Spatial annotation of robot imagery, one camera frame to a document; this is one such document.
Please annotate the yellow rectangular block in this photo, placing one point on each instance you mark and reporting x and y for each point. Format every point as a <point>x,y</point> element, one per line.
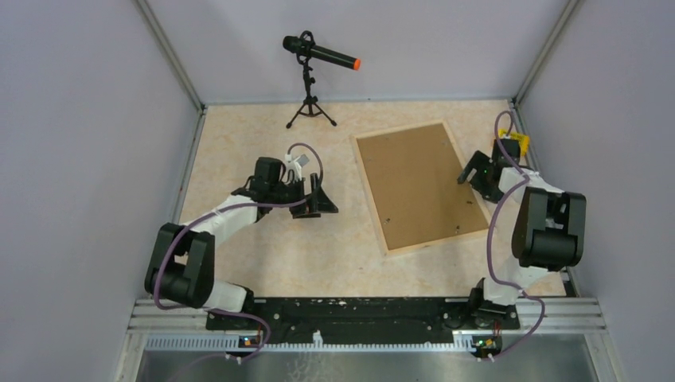
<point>522,139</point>

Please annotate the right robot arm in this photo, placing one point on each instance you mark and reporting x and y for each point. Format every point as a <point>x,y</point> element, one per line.
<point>548,233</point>

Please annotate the aluminium rail front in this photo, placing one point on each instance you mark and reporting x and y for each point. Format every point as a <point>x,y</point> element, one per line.
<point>560,339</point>

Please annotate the black microphone orange tip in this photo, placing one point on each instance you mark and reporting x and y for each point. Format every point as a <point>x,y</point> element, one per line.
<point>321,52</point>

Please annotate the black tripod mic stand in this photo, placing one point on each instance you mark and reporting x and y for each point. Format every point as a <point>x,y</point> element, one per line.
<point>310,107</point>

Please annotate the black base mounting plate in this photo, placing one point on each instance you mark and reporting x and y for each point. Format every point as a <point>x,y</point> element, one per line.
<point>364,321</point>

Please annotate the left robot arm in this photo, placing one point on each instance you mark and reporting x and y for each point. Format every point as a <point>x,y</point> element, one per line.
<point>182,264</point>

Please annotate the light wooden picture frame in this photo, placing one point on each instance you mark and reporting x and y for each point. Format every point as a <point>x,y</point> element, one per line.
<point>369,200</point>

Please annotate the brown cardboard backing board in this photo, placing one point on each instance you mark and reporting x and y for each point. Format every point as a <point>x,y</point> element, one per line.
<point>416,184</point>

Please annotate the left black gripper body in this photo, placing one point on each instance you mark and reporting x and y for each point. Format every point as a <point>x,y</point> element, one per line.
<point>291,192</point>

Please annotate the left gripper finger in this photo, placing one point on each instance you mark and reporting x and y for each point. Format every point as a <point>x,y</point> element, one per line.
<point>317,204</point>
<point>316,186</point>

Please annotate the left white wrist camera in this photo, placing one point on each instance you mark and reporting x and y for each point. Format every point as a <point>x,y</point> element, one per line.
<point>294,165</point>

